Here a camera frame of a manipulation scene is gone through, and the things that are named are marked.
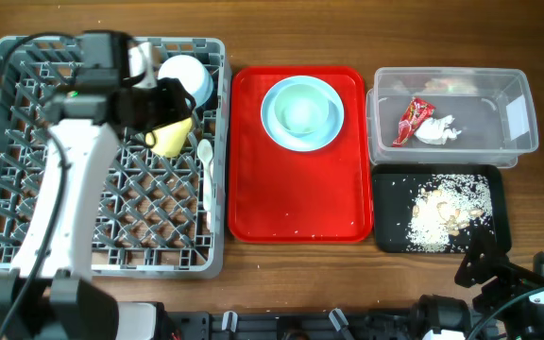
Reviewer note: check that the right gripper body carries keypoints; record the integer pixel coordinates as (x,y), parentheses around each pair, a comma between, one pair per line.
(513,282)

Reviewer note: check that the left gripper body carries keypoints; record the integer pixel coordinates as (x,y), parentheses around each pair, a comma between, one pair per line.
(157,106)

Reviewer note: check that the yellow plastic cup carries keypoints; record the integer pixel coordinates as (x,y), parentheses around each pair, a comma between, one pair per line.
(169,140)

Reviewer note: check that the light blue bowl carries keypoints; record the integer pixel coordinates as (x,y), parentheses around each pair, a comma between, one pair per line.
(192,74)

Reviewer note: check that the white plastic spoon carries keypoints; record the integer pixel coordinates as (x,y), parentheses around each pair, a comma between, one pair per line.
(205,154)

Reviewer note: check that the white tissue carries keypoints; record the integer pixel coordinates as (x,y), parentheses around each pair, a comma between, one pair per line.
(437,131)

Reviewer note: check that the red strawberry snack wrapper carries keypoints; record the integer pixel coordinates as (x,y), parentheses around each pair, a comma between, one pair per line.
(417,112)

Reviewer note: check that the green bowl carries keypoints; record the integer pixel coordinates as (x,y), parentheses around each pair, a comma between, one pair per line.
(301,109)

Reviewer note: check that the light blue plate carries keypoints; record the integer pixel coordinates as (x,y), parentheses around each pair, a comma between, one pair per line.
(310,142)

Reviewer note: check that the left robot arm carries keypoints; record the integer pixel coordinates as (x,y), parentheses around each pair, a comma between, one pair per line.
(48,292)

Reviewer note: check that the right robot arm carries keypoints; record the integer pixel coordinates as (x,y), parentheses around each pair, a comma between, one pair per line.
(522,316)

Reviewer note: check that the grey dishwasher rack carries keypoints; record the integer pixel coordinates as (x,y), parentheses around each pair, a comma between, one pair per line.
(151,222)

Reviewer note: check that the spilled rice pile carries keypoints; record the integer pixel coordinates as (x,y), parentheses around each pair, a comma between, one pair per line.
(447,210)

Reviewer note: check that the black tray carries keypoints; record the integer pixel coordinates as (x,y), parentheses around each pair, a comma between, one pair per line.
(395,185)

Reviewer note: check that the clear plastic bin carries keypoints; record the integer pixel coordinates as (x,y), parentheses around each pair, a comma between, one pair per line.
(493,109)

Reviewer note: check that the red plastic tray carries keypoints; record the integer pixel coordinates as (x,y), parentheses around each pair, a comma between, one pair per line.
(276,195)

